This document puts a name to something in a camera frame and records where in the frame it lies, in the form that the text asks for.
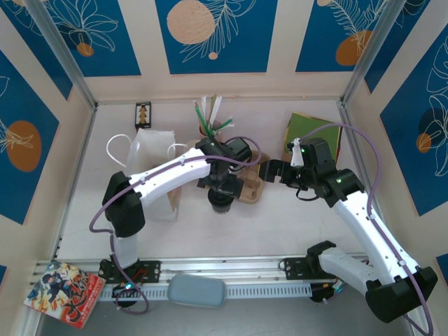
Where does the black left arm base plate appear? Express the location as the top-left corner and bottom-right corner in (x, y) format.
(99, 259), (162, 285)

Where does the white slotted cable duct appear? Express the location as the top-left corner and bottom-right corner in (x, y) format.
(97, 282), (313, 302)

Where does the purple cable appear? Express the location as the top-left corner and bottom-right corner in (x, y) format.
(303, 122), (434, 336)
(89, 136), (263, 316)

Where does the aluminium side rail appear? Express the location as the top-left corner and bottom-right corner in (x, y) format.
(336, 99), (395, 253)
(48, 103), (99, 262)

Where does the white wrapped straw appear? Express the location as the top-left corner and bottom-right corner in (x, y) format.
(211, 93), (224, 124)

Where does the green straw in torn wrapper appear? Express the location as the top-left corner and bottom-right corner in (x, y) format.
(209, 116), (235, 137)

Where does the blue-grey padded case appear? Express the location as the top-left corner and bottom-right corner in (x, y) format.
(167, 274), (228, 309)

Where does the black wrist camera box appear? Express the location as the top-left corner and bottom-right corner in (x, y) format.
(300, 137), (333, 167)
(226, 138), (252, 161)

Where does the stack of coloured paper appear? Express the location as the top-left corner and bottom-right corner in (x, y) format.
(281, 111), (344, 165)

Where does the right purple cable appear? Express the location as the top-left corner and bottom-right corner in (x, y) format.
(303, 122), (434, 336)

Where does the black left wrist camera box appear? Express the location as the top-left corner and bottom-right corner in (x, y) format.
(226, 138), (252, 161)

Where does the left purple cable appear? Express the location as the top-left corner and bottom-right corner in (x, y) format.
(89, 136), (263, 316)

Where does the brown cardboard cup carrier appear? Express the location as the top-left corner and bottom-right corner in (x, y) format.
(237, 150), (272, 205)

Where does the coffee cup with black lid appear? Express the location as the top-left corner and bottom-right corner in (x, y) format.
(207, 187), (236, 215)

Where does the aluminium front rail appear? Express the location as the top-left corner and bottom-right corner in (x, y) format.
(33, 255), (416, 284)

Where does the colourful comic booklet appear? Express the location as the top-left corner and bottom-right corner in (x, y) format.
(23, 260), (107, 330)

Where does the small black orange card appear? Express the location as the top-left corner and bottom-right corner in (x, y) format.
(134, 100), (153, 128)

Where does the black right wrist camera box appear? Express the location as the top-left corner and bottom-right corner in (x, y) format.
(300, 137), (333, 167)

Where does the cartoon animal paper gift bag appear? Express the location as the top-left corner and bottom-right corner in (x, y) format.
(106, 127), (189, 224)

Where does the long green straw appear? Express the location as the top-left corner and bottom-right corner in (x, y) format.
(192, 99), (214, 139)

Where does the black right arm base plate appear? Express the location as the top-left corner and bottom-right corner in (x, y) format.
(281, 257), (316, 281)

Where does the aluminium frame post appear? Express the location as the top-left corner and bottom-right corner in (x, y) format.
(339, 0), (403, 108)
(33, 0), (99, 111)

